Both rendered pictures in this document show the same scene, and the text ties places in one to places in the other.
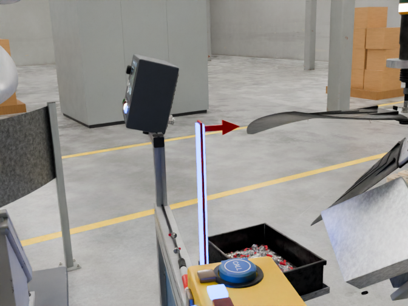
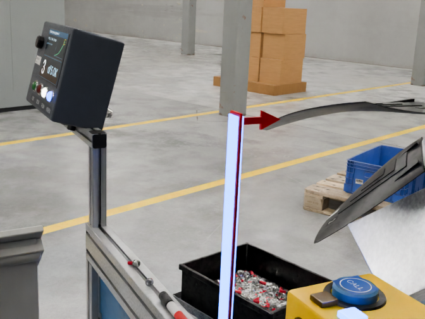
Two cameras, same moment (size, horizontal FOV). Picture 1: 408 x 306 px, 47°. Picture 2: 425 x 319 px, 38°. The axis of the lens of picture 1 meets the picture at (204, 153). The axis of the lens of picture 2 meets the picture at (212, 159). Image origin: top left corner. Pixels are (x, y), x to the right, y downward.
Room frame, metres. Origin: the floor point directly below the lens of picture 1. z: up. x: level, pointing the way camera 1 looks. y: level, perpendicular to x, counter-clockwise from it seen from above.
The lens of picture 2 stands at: (0.01, 0.23, 1.32)
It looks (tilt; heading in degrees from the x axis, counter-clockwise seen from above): 15 degrees down; 344
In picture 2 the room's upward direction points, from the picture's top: 3 degrees clockwise
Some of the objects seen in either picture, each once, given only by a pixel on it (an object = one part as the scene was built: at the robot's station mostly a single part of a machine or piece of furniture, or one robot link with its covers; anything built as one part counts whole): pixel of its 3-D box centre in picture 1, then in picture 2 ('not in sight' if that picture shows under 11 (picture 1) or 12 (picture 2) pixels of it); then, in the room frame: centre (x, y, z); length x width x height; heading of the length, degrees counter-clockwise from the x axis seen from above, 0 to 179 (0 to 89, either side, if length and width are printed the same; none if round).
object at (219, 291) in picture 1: (217, 291); (352, 316); (0.42, -0.01, 1.08); 0.02 x 0.02 x 0.01; 11
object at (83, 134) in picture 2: (154, 133); (83, 128); (1.32, 0.14, 1.04); 0.24 x 0.03 x 0.03; 11
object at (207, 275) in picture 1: (206, 275); (324, 299); (0.45, 0.00, 1.08); 0.02 x 0.02 x 0.01; 11
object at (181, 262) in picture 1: (185, 278); (179, 316); (0.81, 0.04, 0.87); 0.14 x 0.01 x 0.01; 9
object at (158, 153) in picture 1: (159, 170); (97, 179); (1.22, 0.12, 0.96); 0.03 x 0.03 x 0.20; 11
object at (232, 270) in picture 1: (237, 271); (355, 292); (0.45, -0.03, 1.08); 0.04 x 0.04 x 0.02
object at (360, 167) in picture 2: not in sight; (390, 173); (3.44, -2.01, 0.25); 0.60 x 0.41 x 0.22; 128
